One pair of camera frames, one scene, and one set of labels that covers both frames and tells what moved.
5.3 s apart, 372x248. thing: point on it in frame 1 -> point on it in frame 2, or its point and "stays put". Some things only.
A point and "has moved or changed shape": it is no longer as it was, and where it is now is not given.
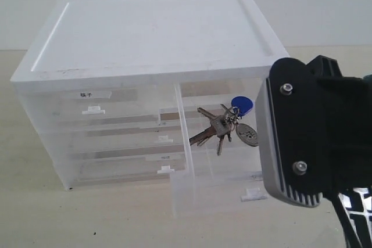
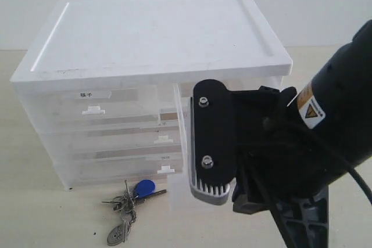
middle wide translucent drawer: [116, 143] stays put
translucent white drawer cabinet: [151, 91] stays put
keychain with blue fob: [227, 122] has moved or changed shape
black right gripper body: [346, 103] -> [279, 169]
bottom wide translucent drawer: [118, 172] stays put
